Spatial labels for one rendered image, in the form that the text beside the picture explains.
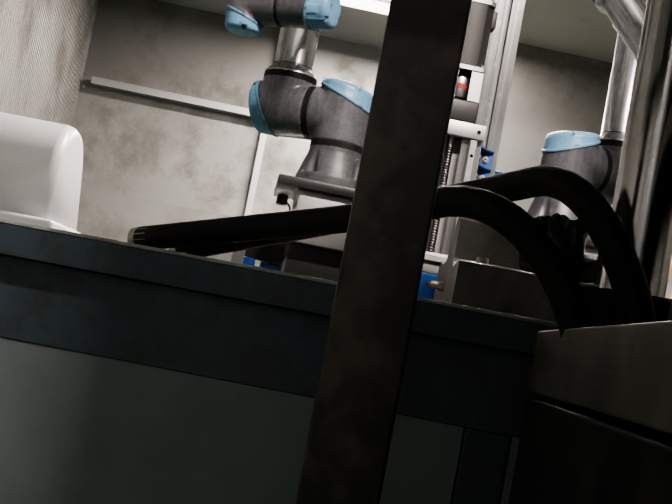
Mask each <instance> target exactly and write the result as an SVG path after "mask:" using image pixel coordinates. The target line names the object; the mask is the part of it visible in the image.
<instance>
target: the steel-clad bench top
mask: <svg viewBox="0 0 672 504"><path fill-rule="evenodd" d="M0 222H2V223H7V224H12V225H17V226H23V227H28V228H33V229H39V230H44V231H49V232H55V233H60V234H65V235H71V236H76V237H81V238H87V239H92V240H97V241H103V242H108V243H113V244H119V245H124V246H129V247H135V248H140V249H145V250H151V251H156V252H161V253H167V254H172V255H177V256H183V257H188V258H193V259H199V260H204V261H209V262H215V263H220V264H225V265H230V266H236V267H241V268H246V269H252V270H257V271H262V272H268V273H273V274H278V275H284V276H289V277H294V278H300V279H305V280H310V281H316V282H321V283H326V284H332V285H337V282H336V281H331V280H325V279H320V278H315V277H309V276H304V275H299V274H293V273H288V272H283V271H277V270H272V269H267V268H262V267H256V266H251V265H246V264H240V263H235V262H230V261H224V260H219V259H214V258H208V257H203V256H198V255H192V254H187V253H182V252H176V251H171V250H166V249H160V248H155V247H150V246H144V245H140V244H134V243H128V242H123V241H118V240H112V239H107V238H102V237H96V236H91V235H86V234H80V233H75V232H70V231H65V230H59V229H54V228H48V227H43V226H38V225H32V224H27V223H22V222H16V221H11V220H6V219H0ZM417 301H422V302H427V303H433V304H438V305H443V306H449V307H454V308H459V309H465V310H470V311H475V312H481V313H486V314H491V315H497V316H502V317H507V318H513V319H518V320H523V321H529V322H534V323H539V324H545V325H550V326H555V327H558V324H557V323H555V322H549V321H544V320H539V319H533V318H528V317H524V316H517V315H512V314H507V313H501V312H496V311H491V310H485V309H480V308H475V307H469V306H464V305H459V304H453V303H448V302H443V301H437V300H432V299H427V298H421V297H417Z"/></svg>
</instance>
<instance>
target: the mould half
mask: <svg viewBox="0 0 672 504"><path fill-rule="evenodd" d="M476 257H484V258H488V259H489V264H488V265H486V264H481V263H475V262H476ZM600 275H601V272H600V274H599V275H598V279H597V280H596V281H595V282H589V283H583V282H579V284H580V286H581V287H595V288H598V287H599V281H600ZM439 280H442V281H445V285H444V290H443V292H440V291H437V289H435V292H434V297H433V300H437V301H443V302H448V303H453V304H459V305H464V306H469V307H475V308H480V309H485V310H491V311H496V312H501V313H507V314H512V315H517V316H524V317H528V318H533V319H539V320H544V321H549V322H555V323H557V321H556V318H555V316H554V313H553V310H552V307H551V304H550V302H549V300H548V297H547V295H546V293H545V291H544V289H543V287H542V285H541V283H540V281H539V280H538V278H537V277H536V275H535V273H529V272H525V271H523V270H521V269H520V266H519V252H518V250H517V249H516V248H515V247H514V246H513V245H512V244H511V243H510V242H509V241H508V240H507V239H506V238H505V237H503V236H502V235H501V234H500V233H498V232H497V231H495V230H494V229H492V228H491V227H489V226H488V225H486V224H483V223H481V222H479V221H477V220H474V219H470V218H465V217H459V218H458V221H457V224H456V228H455V231H454V235H453V239H452V243H451V246H450V250H449V254H448V257H447V260H446V262H445V263H442V264H441V265H440V266H439V270H438V275H437V281H439Z"/></svg>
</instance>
